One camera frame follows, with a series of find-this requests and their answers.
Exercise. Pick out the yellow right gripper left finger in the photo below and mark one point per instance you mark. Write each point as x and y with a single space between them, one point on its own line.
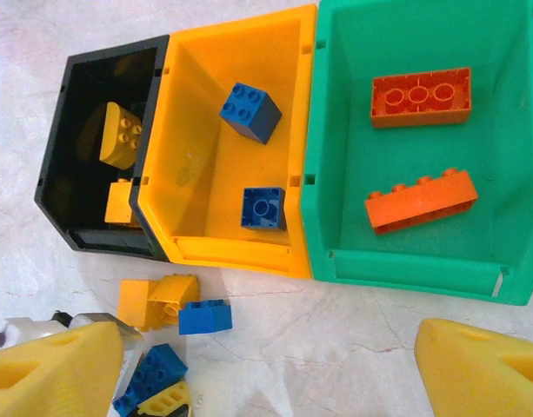
53 378

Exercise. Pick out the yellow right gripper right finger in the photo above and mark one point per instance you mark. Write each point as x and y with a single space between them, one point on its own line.
479 378

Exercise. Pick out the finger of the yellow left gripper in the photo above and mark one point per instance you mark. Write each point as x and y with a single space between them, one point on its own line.
166 401

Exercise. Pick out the long blue lego brick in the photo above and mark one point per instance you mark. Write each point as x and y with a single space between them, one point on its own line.
153 373

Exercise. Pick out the yellow lego brick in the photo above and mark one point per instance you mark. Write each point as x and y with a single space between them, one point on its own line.
133 304
179 289
118 204

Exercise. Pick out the long orange lego brick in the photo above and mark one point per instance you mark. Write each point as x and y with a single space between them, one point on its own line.
422 115
422 200

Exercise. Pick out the small blue lego brick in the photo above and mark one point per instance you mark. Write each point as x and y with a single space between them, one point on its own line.
201 321
253 217

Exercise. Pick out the curved yellow lego piece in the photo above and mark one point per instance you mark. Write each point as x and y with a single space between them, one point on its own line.
118 143

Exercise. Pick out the tall blue lego cube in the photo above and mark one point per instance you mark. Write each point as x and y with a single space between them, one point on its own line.
244 104

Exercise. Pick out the black plastic bin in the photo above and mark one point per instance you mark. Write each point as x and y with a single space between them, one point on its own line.
57 174

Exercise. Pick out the green plastic bin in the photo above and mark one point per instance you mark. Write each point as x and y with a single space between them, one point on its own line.
401 147

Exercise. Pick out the yellow plastic bin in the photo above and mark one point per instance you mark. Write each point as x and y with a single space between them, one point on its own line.
192 130

